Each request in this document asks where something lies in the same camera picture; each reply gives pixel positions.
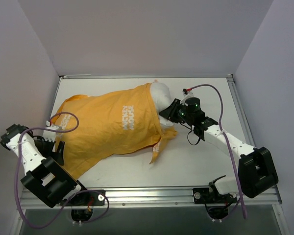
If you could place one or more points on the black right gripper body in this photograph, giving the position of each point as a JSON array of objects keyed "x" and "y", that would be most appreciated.
[{"x": 175, "y": 111}]

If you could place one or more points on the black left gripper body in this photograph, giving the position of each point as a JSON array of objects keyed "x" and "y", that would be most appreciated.
[{"x": 53, "y": 147}]

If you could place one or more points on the white pillow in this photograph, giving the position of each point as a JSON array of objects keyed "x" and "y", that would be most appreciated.
[{"x": 161, "y": 97}]

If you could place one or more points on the yellow Mickey Mouse pillowcase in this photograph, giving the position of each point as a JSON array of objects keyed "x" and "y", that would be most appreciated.
[{"x": 116, "y": 123}]

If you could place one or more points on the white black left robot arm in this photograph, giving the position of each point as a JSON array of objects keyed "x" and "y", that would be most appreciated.
[{"x": 43, "y": 160}]

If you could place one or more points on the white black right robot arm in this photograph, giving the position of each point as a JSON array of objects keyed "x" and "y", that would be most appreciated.
[{"x": 255, "y": 170}]

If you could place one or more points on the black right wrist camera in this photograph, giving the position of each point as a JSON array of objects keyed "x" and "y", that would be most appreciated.
[{"x": 193, "y": 106}]

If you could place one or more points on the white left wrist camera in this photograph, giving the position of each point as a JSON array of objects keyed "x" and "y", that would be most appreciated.
[{"x": 51, "y": 131}]

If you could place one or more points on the aluminium right frame rail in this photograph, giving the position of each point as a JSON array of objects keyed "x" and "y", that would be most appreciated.
[{"x": 245, "y": 112}]

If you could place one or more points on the aluminium frame rail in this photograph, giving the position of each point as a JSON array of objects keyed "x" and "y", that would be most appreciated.
[
  {"x": 245, "y": 112},
  {"x": 157, "y": 197}
]

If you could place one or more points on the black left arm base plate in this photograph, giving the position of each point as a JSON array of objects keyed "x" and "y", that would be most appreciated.
[{"x": 86, "y": 198}]

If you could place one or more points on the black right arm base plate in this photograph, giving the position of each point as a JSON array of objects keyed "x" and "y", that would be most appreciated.
[{"x": 208, "y": 196}]

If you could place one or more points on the aluminium front frame rail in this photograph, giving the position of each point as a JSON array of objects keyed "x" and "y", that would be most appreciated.
[{"x": 157, "y": 197}]

